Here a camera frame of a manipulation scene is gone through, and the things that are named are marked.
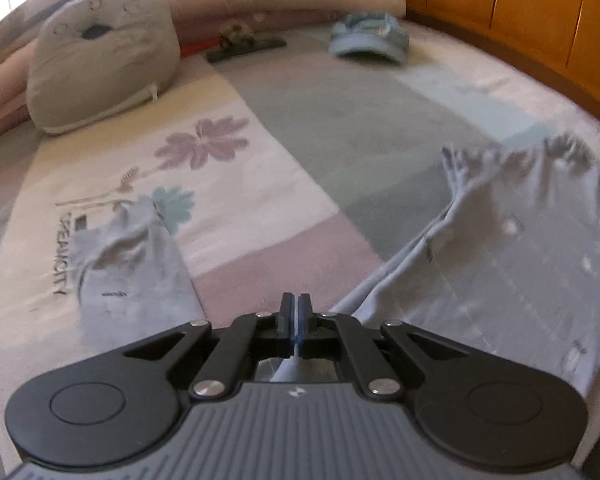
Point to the light grey printed pants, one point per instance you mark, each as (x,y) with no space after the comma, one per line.
(505,260)

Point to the grey cat pillow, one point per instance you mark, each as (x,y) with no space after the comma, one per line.
(105,70)

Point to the wooden bed headboard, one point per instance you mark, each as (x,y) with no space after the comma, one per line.
(530,10)

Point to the light blue cap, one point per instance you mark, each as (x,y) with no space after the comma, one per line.
(370,40)

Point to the beige fabric flower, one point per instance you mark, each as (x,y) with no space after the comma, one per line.
(236,34)

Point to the patchwork floral bed sheet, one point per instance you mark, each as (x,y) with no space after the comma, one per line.
(330,125)

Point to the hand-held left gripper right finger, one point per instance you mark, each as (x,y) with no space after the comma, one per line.
(305,327)

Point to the black phone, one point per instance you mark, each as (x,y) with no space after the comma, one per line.
(265,46)

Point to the orange plastic stick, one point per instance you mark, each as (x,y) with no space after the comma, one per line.
(197,47)

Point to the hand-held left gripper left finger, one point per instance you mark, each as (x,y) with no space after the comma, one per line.
(286,325)

